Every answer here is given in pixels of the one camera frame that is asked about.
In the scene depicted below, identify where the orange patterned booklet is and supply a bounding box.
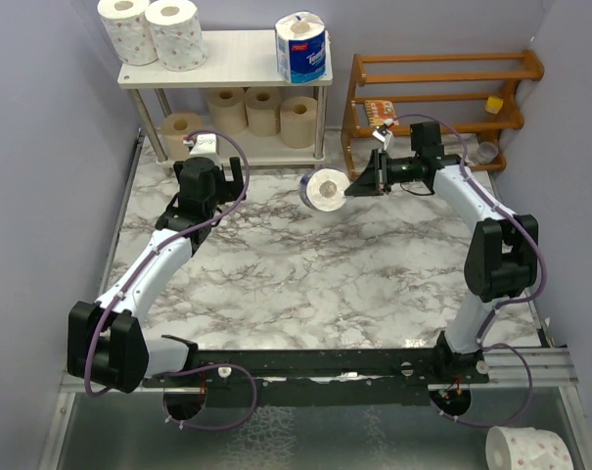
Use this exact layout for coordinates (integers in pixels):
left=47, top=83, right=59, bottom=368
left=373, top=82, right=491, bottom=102
left=364, top=99, right=396, bottom=127

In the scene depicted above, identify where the white two-tier shelf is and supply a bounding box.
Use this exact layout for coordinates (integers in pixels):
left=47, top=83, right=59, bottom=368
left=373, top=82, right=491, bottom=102
left=117, top=29, right=333, bottom=170

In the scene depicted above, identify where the blue roll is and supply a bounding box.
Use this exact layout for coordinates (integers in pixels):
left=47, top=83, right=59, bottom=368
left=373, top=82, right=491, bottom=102
left=298, top=167, right=350, bottom=212
left=274, top=12, right=326, bottom=84

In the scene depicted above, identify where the yellow cap jar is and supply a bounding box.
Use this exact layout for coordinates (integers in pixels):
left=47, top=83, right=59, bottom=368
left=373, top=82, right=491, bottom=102
left=484, top=96, right=504, bottom=115

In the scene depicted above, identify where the purple cable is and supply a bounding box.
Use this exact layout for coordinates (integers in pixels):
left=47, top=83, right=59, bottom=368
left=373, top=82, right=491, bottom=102
left=83, top=129, right=251, bottom=398
left=387, top=113, right=549, bottom=428

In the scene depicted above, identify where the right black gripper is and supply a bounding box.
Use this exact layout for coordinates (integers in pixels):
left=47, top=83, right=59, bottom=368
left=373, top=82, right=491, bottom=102
left=345, top=149, right=420, bottom=198

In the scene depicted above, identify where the wrist white camera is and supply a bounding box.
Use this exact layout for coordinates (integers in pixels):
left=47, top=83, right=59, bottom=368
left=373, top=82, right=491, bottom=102
left=183, top=133, right=222, bottom=167
left=372, top=119, right=395, bottom=152

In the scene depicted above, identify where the clear plastic cup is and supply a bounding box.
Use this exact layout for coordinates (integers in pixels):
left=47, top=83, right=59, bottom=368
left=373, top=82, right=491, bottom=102
left=475, top=142, right=499, bottom=165

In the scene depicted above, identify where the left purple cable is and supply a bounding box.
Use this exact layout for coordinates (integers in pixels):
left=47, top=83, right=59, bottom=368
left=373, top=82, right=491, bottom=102
left=83, top=129, right=251, bottom=398

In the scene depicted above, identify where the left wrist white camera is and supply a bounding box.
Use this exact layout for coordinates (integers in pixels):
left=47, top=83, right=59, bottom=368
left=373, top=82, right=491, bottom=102
left=183, top=133, right=222, bottom=167

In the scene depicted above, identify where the black base crossbar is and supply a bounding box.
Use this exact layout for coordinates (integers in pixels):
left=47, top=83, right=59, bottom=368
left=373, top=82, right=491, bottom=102
left=143, top=342, right=488, bottom=407

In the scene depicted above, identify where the brown wooden rack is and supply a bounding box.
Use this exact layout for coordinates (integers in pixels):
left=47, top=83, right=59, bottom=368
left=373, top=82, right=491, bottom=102
left=341, top=49, right=545, bottom=180

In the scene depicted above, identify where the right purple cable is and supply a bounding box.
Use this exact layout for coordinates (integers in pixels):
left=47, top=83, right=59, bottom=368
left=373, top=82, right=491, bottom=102
left=387, top=113, right=549, bottom=428

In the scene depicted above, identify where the aluminium rail frame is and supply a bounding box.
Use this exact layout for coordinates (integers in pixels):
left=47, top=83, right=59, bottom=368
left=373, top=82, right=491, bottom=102
left=58, top=342, right=585, bottom=396

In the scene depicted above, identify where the white red-dotted roll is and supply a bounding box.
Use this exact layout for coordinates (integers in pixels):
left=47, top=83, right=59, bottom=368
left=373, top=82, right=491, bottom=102
left=145, top=0, right=208, bottom=72
left=97, top=0, right=158, bottom=66

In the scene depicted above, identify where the white red-dotted roll front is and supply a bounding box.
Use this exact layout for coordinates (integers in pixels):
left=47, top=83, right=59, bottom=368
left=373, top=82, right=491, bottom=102
left=97, top=0, right=158, bottom=66

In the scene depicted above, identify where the brown paper roll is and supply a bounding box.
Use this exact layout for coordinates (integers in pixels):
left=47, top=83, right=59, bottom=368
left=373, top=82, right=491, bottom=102
left=245, top=87, right=282, bottom=137
left=207, top=87, right=248, bottom=134
left=160, top=113, right=203, bottom=161
left=280, top=96, right=317, bottom=149

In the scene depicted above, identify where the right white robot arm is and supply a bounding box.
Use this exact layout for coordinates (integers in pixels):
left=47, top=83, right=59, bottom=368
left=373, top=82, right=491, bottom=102
left=344, top=116, right=545, bottom=383

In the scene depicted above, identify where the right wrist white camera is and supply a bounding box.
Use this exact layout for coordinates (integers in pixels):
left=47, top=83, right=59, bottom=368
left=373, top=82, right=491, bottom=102
left=372, top=119, right=395, bottom=152

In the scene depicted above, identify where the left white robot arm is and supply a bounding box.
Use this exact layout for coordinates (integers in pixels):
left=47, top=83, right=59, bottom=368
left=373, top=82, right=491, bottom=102
left=67, top=155, right=250, bottom=398

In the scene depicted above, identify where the white dotted roll bottom corner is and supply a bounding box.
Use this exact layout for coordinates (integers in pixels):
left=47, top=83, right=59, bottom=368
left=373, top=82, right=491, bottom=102
left=485, top=426, right=574, bottom=470

